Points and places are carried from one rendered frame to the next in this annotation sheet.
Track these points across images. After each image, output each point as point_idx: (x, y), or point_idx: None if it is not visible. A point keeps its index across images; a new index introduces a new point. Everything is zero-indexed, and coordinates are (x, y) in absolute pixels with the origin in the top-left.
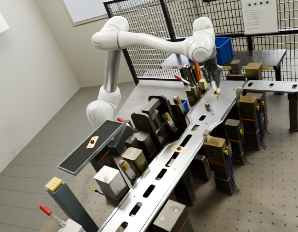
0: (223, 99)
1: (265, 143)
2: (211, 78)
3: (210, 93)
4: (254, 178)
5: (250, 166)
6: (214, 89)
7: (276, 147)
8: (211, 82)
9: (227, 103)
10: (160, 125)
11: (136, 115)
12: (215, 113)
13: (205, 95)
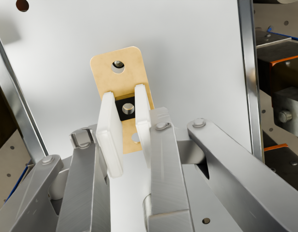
0: (183, 97)
1: (264, 22)
2: (101, 182)
3: (50, 78)
4: (283, 142)
5: (261, 117)
6: (119, 129)
7: None
8: (105, 166)
9: (230, 126)
10: None
11: None
12: (214, 208)
13: (34, 109)
